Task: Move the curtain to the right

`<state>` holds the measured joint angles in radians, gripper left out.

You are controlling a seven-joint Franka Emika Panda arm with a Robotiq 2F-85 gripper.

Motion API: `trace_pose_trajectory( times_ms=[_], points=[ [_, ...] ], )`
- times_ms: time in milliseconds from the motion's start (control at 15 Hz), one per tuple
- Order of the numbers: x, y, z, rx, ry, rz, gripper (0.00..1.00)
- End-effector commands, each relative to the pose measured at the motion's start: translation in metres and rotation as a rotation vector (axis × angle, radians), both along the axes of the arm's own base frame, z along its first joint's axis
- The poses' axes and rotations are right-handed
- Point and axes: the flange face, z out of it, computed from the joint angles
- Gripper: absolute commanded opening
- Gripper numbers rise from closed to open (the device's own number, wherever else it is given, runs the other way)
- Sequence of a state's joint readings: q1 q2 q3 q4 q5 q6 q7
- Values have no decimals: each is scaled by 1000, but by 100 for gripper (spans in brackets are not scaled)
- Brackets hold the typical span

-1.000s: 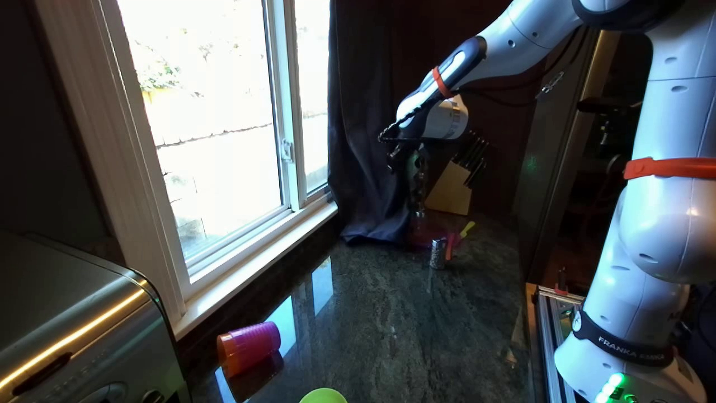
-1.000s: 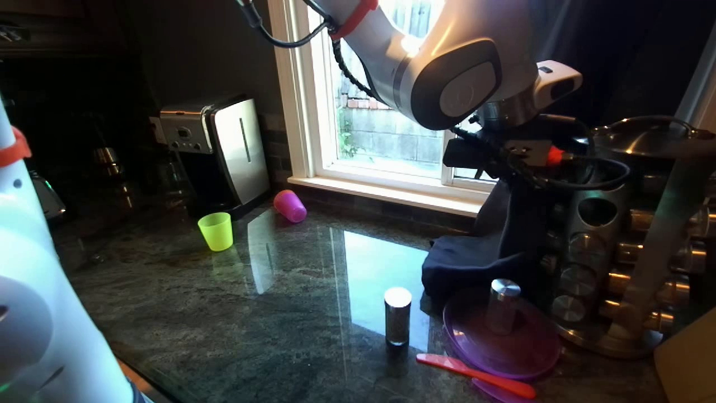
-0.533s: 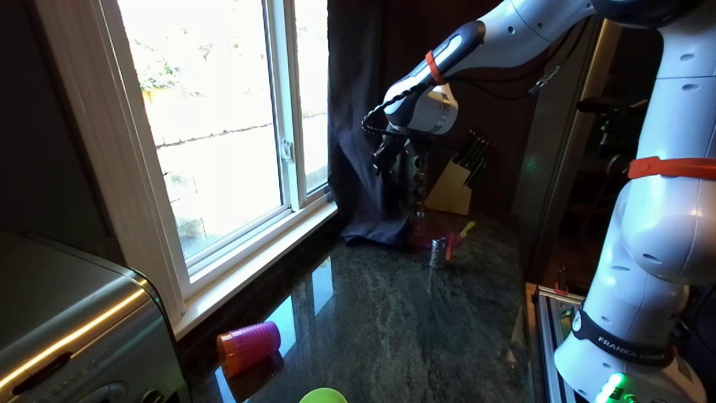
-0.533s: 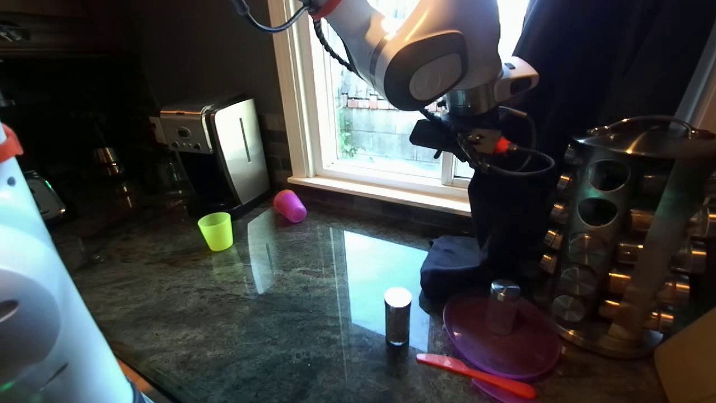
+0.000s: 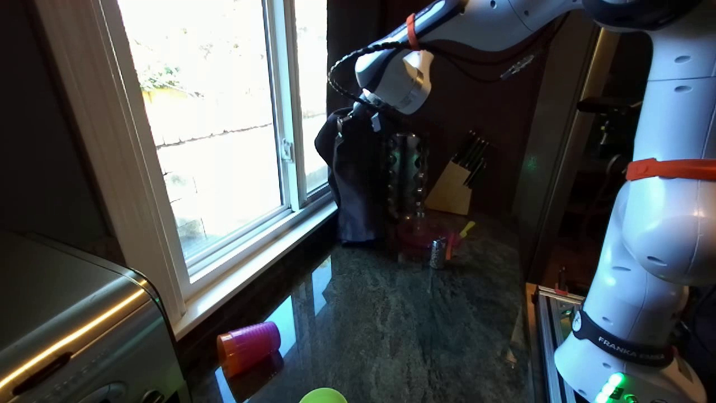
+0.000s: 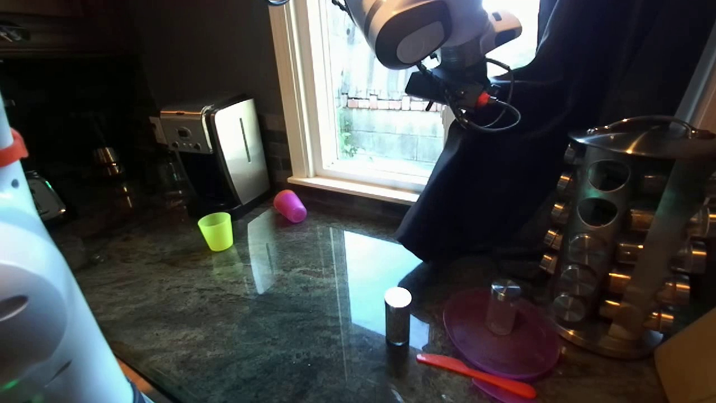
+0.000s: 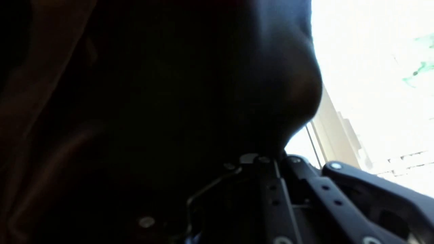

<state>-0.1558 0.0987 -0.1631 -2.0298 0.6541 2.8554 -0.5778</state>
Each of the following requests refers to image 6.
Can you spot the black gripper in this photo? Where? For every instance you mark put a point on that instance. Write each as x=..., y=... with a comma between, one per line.
x=455, y=87

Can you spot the dark navy curtain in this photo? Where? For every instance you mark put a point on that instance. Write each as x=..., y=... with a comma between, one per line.
x=537, y=136

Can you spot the pink plastic cup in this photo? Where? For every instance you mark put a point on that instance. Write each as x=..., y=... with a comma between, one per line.
x=290, y=205

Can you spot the square-topped silver grinder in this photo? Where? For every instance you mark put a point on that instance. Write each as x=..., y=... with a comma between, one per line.
x=503, y=305

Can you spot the steel revolving spice rack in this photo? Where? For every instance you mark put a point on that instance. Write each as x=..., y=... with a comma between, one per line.
x=633, y=232

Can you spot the silver cylindrical shaker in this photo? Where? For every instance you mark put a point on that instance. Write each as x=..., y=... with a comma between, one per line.
x=396, y=316

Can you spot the stainless steel toaster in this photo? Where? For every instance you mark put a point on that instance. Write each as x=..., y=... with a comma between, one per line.
x=225, y=149

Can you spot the purple plastic plate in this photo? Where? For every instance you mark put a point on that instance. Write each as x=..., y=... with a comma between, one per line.
x=470, y=336

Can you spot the lime green plastic cup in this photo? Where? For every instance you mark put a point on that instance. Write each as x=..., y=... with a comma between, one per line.
x=215, y=232

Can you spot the white window frame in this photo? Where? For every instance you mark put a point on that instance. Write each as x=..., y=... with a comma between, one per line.
x=349, y=136

